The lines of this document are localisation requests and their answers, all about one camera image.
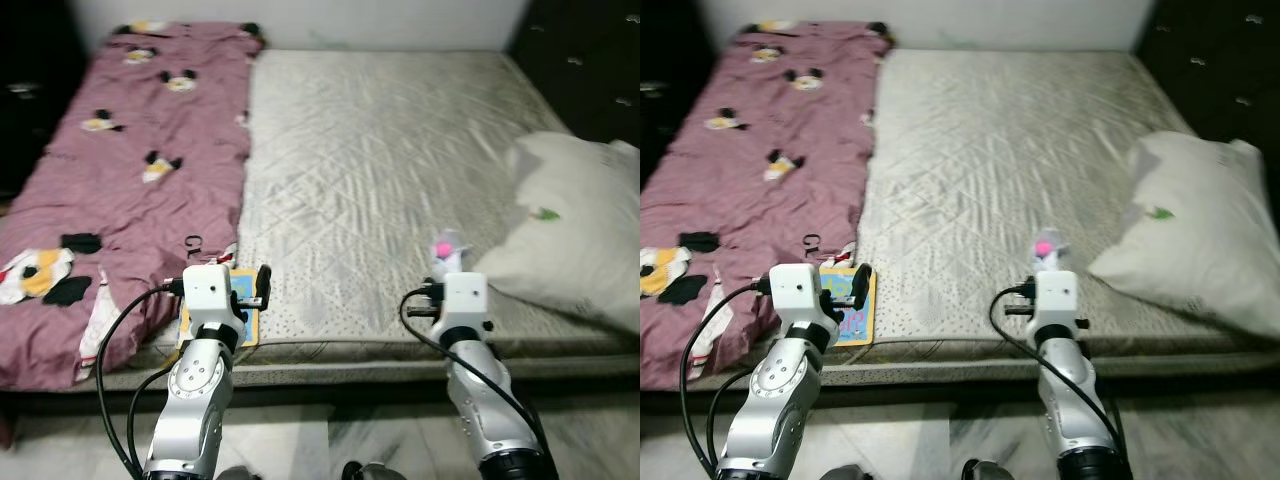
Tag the grey robot left leg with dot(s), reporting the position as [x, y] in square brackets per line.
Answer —
[232, 474]
[845, 474]

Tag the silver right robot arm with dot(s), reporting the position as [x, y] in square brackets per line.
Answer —
[480, 400]
[1070, 400]

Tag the white pillow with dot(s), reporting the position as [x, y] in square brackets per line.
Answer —
[580, 230]
[1200, 230]

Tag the grey robot leg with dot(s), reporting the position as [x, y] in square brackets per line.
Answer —
[845, 474]
[370, 472]
[990, 471]
[232, 474]

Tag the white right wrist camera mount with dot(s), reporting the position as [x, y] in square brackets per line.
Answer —
[1057, 297]
[465, 298]

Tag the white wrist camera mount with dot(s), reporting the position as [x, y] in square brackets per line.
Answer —
[1057, 297]
[465, 298]
[208, 290]
[795, 290]

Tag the grey robot right leg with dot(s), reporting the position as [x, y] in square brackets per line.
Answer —
[370, 472]
[990, 471]

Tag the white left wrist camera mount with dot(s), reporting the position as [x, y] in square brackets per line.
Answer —
[795, 290]
[208, 290]

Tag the dark bed frame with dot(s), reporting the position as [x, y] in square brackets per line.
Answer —
[350, 398]
[950, 397]

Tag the purple cartoon print blanket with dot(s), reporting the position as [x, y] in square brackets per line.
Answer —
[150, 200]
[780, 200]

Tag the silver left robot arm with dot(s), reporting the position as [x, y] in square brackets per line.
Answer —
[195, 400]
[770, 400]

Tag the dark tufted headboard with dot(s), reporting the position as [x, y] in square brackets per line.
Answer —
[590, 60]
[1220, 60]

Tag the white pink wrapper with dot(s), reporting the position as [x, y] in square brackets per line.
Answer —
[447, 245]
[1045, 243]

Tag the white quilted mattress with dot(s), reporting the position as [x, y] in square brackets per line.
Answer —
[380, 180]
[1000, 180]

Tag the blue yellow children's book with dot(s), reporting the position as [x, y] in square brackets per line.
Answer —
[862, 325]
[247, 330]

